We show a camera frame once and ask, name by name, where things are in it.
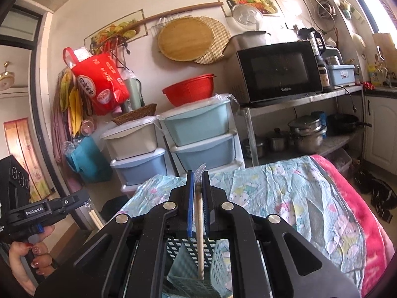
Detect cartoon printed blanket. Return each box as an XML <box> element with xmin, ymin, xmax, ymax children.
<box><xmin>119</xmin><ymin>155</ymin><xmax>366</xmax><ymax>297</ymax></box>

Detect steel kitchen appliance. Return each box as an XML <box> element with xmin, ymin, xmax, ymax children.
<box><xmin>323</xmin><ymin>45</ymin><xmax>343</xmax><ymax>66</ymax></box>

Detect printed door curtain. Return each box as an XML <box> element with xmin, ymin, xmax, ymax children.
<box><xmin>4</xmin><ymin>118</ymin><xmax>52</xmax><ymax>195</ymax></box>

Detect gold ceiling lamp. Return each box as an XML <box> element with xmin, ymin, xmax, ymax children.
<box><xmin>0</xmin><ymin>62</ymin><xmax>16</xmax><ymax>91</ymax></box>

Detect wooden chopsticks pair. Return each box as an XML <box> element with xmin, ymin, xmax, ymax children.
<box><xmin>83</xmin><ymin>199</ymin><xmax>105</xmax><ymax>231</ymax></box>
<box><xmin>194</xmin><ymin>163</ymin><xmax>207</xmax><ymax>281</ymax></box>

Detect green plastic utensil holder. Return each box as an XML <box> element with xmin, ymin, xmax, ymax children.
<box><xmin>166</xmin><ymin>237</ymin><xmax>232</xmax><ymax>298</ymax></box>

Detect black frying pan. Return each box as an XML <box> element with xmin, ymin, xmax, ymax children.
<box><xmin>327</xmin><ymin>113</ymin><xmax>372</xmax><ymax>137</ymax></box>

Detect blue plastic box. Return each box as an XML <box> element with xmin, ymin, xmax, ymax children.
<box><xmin>327</xmin><ymin>65</ymin><xmax>356</xmax><ymax>86</ymax></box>

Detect black door frame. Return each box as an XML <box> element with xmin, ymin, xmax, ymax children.
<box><xmin>0</xmin><ymin>3</ymin><xmax>94</xmax><ymax>232</ymax></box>

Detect round woven mat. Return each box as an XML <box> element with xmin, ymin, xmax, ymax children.
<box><xmin>194</xmin><ymin>16</ymin><xmax>232</xmax><ymax>65</ymax></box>

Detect pink hanging towel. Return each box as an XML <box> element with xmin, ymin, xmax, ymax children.
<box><xmin>50</xmin><ymin>99</ymin><xmax>71</xmax><ymax>163</ymax></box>

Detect black plastic bags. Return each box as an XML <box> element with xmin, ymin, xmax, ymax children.
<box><xmin>354</xmin><ymin>168</ymin><xmax>397</xmax><ymax>224</ymax></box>

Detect black microwave oven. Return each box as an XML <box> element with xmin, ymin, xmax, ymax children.
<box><xmin>236</xmin><ymin>41</ymin><xmax>325</xmax><ymax>105</ymax></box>

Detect stack of steel pots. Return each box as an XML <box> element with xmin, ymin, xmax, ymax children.
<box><xmin>288</xmin><ymin>115</ymin><xmax>328</xmax><ymax>154</ymax></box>

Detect blue hanging bag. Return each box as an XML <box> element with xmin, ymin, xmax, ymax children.
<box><xmin>66</xmin><ymin>137</ymin><xmax>113</xmax><ymax>183</ymax></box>

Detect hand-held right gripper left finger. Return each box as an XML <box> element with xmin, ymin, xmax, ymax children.
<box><xmin>34</xmin><ymin>170</ymin><xmax>196</xmax><ymax>298</ymax></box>

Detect small steel pot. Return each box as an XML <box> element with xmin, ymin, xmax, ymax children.
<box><xmin>266</xmin><ymin>128</ymin><xmax>291</xmax><ymax>152</ymax></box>

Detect wooden cutting board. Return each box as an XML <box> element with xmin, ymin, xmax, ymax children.
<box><xmin>372</xmin><ymin>33</ymin><xmax>393</xmax><ymax>66</ymax></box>

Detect black electric kettle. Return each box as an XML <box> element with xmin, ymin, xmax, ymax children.
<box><xmin>298</xmin><ymin>27</ymin><xmax>326</xmax><ymax>57</ymax></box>

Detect red plastic colander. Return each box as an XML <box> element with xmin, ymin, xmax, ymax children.
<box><xmin>162</xmin><ymin>74</ymin><xmax>216</xmax><ymax>107</ymax></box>

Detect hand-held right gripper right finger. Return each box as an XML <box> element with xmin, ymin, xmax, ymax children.
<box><xmin>201</xmin><ymin>171</ymin><xmax>362</xmax><ymax>298</ymax></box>

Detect pink fleece blanket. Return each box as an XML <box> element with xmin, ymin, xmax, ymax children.
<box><xmin>310</xmin><ymin>154</ymin><xmax>396</xmax><ymax>297</ymax></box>

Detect steel pot with lid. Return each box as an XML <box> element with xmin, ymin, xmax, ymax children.
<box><xmin>242</xmin><ymin>137</ymin><xmax>269</xmax><ymax>159</ymax></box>

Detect fruit basket wall poster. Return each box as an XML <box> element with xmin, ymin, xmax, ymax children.
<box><xmin>215</xmin><ymin>0</ymin><xmax>285</xmax><ymax>18</ymax></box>

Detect person's left hand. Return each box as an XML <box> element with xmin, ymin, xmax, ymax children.
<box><xmin>9</xmin><ymin>225</ymin><xmax>57</xmax><ymax>297</ymax></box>

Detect black bag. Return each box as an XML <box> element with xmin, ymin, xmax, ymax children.
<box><xmin>102</xmin><ymin>197</ymin><xmax>131</xmax><ymax>224</ymax></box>

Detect grey green thermos bottle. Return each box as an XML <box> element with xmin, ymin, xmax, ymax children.
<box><xmin>123</xmin><ymin>77</ymin><xmax>142</xmax><ymax>111</ymax></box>

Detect long wooden pole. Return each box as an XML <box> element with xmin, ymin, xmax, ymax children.
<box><xmin>91</xmin><ymin>1</ymin><xmax>224</xmax><ymax>52</ymax></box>

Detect coiled cable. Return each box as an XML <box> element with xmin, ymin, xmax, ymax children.
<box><xmin>316</xmin><ymin>0</ymin><xmax>339</xmax><ymax>33</ymax></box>

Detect red shopping bag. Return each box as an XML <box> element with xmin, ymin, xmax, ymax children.
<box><xmin>64</xmin><ymin>47</ymin><xmax>131</xmax><ymax>116</ymax></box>

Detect clear plastic food cover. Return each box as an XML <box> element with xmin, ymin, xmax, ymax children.
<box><xmin>232</xmin><ymin>4</ymin><xmax>264</xmax><ymax>27</ymax></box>

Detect round wooden board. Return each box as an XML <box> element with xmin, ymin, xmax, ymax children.
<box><xmin>158</xmin><ymin>18</ymin><xmax>214</xmax><ymax>61</ymax></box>

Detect dark sauce bottle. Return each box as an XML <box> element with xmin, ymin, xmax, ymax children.
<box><xmin>317</xmin><ymin>54</ymin><xmax>331</xmax><ymax>92</ymax></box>

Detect white wire rack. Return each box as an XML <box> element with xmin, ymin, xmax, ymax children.
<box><xmin>150</xmin><ymin>17</ymin><xmax>175</xmax><ymax>37</ymax></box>

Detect yellow hanging cloths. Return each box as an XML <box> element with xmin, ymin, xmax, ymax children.
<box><xmin>60</xmin><ymin>68</ymin><xmax>85</xmax><ymax>138</ymax></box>

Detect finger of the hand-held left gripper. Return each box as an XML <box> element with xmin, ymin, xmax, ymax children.
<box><xmin>59</xmin><ymin>192</ymin><xmax>91</xmax><ymax>221</ymax></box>

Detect metal kitchen shelf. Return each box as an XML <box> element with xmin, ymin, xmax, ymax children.
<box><xmin>237</xmin><ymin>85</ymin><xmax>365</xmax><ymax>167</ymax></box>

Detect brown wicker basket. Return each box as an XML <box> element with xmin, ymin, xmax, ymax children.
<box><xmin>112</xmin><ymin>103</ymin><xmax>158</xmax><ymax>126</ymax></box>

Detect cream storage drawer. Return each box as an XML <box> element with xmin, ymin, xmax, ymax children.
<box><xmin>101</xmin><ymin>116</ymin><xmax>159</xmax><ymax>162</ymax></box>

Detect light blue storage drawer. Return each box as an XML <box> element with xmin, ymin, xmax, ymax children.
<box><xmin>157</xmin><ymin>95</ymin><xmax>234</xmax><ymax>146</ymax></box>

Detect white kitchen cabinet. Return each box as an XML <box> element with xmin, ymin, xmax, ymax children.
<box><xmin>363</xmin><ymin>91</ymin><xmax>397</xmax><ymax>169</ymax></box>

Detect clear plastic bin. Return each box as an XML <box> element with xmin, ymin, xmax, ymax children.
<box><xmin>326</xmin><ymin>147</ymin><xmax>353</xmax><ymax>177</ymax></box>

